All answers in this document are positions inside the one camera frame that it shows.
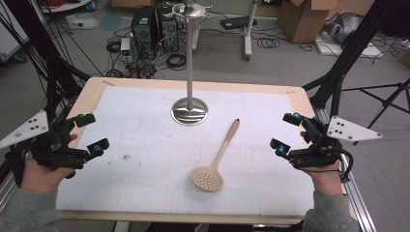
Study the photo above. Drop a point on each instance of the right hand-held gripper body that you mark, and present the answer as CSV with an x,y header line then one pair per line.
x,y
322,151

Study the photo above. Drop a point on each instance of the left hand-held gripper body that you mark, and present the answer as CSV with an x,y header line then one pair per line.
x,y
54,151

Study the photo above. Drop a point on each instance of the beige slotted spoon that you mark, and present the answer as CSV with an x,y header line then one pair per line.
x,y
222,151

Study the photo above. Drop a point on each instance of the person's right hand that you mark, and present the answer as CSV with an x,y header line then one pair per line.
x,y
327,180

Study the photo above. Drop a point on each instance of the person's left hand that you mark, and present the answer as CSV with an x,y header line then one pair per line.
x,y
40,179

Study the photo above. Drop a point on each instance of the white grid mat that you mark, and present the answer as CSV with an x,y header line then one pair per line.
x,y
145,129

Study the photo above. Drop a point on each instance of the black tripod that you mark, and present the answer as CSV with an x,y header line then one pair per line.
x,y
386,103

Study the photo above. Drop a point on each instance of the small grey power supply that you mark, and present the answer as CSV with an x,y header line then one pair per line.
x,y
125,48

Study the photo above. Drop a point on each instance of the open cardboard box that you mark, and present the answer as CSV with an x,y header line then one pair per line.
x,y
299,22

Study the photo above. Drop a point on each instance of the white flat board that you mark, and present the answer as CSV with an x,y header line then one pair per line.
x,y
367,51

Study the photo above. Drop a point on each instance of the large black computer tower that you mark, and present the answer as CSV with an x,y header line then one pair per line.
x,y
143,32

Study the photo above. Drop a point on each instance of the grey rounded appliance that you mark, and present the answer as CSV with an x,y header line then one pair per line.
x,y
345,27

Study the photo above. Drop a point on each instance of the flat black device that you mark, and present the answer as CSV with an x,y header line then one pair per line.
x,y
237,22

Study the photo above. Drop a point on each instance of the white cabinet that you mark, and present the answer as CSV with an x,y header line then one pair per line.
x,y
9,38

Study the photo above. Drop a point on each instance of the white round table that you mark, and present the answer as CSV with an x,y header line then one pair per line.
x,y
69,5

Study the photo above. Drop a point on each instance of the metal utensil stand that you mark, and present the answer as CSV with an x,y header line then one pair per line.
x,y
189,64

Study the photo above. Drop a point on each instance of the slim black computer tower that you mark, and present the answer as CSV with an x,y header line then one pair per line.
x,y
169,32

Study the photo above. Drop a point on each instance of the aluminium rail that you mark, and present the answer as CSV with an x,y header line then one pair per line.
x,y
362,206

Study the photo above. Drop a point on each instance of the black frame posts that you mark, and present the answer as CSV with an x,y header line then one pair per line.
x,y
351,48

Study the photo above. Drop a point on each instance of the white stand post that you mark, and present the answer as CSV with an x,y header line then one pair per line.
x,y
248,32

